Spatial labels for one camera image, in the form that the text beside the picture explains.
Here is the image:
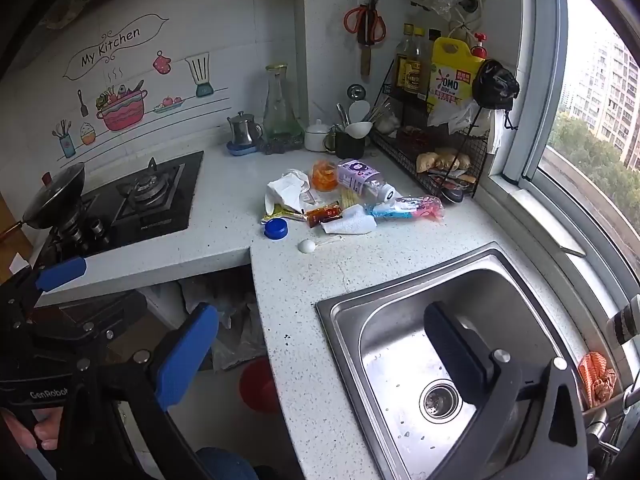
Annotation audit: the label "person's left hand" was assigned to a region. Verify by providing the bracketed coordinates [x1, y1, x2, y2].
[0, 406, 66, 453]

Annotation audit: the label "red plastic basin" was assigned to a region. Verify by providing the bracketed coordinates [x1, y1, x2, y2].
[239, 357, 278, 415]

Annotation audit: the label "dark sauce bottle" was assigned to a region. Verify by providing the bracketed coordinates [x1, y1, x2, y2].
[422, 27, 442, 101]

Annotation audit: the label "white tissue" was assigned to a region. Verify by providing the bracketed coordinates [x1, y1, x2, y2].
[265, 169, 312, 215]

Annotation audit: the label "black wok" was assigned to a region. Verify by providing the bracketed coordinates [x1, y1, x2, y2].
[0, 162, 87, 241]

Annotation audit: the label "red sauce packet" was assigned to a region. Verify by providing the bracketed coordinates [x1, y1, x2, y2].
[305, 202, 343, 228]

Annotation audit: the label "white lidded jar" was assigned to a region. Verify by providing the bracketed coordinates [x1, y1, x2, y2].
[304, 119, 331, 153]

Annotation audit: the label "kitchen wall sticker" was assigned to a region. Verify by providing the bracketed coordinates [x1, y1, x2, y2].
[52, 12, 231, 161]

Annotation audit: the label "yellow OMO detergent bag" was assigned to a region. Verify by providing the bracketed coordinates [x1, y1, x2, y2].
[427, 35, 486, 116]

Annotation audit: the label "orange cloth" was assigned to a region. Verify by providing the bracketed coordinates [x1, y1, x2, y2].
[577, 351, 618, 408]

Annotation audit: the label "pink and blue wrapper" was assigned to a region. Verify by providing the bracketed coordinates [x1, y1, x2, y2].
[367, 195, 445, 223]

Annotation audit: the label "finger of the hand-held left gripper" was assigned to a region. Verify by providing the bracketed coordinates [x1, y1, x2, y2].
[30, 291, 148, 345]
[0, 256, 87, 321]

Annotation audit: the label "small steel pot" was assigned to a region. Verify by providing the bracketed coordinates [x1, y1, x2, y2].
[227, 111, 264, 147]

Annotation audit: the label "orange plastic cup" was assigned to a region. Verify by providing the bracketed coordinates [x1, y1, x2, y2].
[312, 159, 341, 193]

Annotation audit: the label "crumpled clear plastic bags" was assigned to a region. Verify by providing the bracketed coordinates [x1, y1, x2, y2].
[180, 270, 268, 371]

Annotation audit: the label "yellow label oil bottle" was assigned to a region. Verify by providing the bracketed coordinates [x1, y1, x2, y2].
[395, 22, 423, 93]

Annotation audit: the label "yellow snack packet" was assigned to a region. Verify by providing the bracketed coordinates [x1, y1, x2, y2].
[260, 205, 306, 223]

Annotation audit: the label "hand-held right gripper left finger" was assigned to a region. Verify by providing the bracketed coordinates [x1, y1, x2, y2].
[70, 304, 219, 480]

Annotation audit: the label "person's leg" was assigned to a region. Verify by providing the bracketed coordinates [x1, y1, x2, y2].
[195, 447, 261, 480]

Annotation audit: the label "white window frame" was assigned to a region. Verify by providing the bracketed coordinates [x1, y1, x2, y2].
[487, 0, 640, 361]

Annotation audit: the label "white paper towel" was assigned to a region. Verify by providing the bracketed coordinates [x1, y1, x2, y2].
[320, 205, 377, 236]

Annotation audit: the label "black gas stove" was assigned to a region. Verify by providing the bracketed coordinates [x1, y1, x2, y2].
[30, 150, 205, 271]

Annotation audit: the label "black plastic bag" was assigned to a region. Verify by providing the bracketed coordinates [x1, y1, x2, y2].
[472, 59, 521, 131]

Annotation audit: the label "purple label plastic bottle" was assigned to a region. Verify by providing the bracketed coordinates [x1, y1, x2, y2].
[337, 158, 397, 206]

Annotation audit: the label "black wire rack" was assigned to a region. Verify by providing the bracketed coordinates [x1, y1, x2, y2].
[370, 55, 493, 201]

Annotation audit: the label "steel wool scrubber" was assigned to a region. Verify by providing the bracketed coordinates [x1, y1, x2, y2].
[260, 135, 305, 156]

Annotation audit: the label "glass carafe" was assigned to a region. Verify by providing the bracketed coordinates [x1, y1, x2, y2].
[262, 64, 306, 141]

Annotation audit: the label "bundle of chopsticks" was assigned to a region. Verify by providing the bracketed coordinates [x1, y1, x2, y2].
[370, 97, 396, 123]

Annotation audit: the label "knobbly ginger root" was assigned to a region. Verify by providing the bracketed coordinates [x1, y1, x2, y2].
[435, 147, 472, 171]

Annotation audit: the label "white plastic spoon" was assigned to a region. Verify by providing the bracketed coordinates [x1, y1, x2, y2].
[297, 236, 343, 253]

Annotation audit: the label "dark green mug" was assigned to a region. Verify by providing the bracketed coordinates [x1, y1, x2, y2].
[324, 127, 366, 160]

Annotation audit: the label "dark range hood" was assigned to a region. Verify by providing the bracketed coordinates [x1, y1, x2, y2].
[0, 0, 198, 76]

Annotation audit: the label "red seasoning packets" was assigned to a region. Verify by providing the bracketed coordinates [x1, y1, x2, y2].
[430, 169, 478, 186]

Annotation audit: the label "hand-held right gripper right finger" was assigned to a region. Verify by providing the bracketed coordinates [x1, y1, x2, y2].
[424, 301, 588, 480]

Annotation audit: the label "stainless steel sink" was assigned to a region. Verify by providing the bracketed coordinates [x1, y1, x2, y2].
[315, 241, 601, 480]

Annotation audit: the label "white plastic bag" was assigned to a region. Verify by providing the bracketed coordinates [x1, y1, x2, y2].
[427, 100, 503, 153]

